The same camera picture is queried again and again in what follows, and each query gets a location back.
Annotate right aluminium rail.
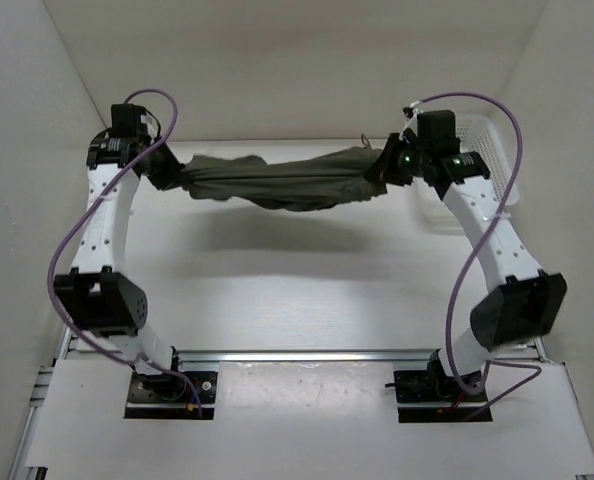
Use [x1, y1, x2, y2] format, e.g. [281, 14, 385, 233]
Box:
[527, 337, 550, 363]

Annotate left aluminium rail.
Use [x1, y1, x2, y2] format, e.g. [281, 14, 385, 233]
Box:
[6, 324, 86, 480]

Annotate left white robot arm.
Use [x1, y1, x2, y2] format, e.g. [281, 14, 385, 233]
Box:
[48, 127, 190, 402]

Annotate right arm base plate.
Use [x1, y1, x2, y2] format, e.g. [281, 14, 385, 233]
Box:
[385, 370, 493, 424]

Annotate olive green shorts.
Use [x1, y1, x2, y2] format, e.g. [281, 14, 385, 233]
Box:
[179, 146, 388, 212]

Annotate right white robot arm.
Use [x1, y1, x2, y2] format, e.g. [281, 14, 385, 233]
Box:
[360, 132, 568, 400]

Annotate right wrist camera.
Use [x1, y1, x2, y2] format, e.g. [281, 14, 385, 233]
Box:
[400, 103, 460, 157]

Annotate front aluminium rail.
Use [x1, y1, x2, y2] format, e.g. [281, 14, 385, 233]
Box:
[179, 349, 433, 363]

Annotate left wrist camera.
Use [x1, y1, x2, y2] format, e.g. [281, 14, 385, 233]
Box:
[109, 103, 153, 138]

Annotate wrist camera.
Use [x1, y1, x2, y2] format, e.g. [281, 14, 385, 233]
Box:
[400, 103, 460, 157]
[109, 103, 153, 138]

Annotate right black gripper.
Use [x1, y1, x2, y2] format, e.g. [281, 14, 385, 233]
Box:
[367, 133, 432, 188]

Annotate aluminium rail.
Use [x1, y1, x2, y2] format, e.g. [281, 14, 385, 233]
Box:
[527, 337, 550, 363]
[6, 324, 86, 480]
[179, 349, 433, 363]

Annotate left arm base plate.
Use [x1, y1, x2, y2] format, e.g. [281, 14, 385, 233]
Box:
[124, 370, 218, 421]

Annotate white perforated plastic basket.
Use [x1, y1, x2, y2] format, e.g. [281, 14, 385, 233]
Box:
[413, 113, 511, 235]

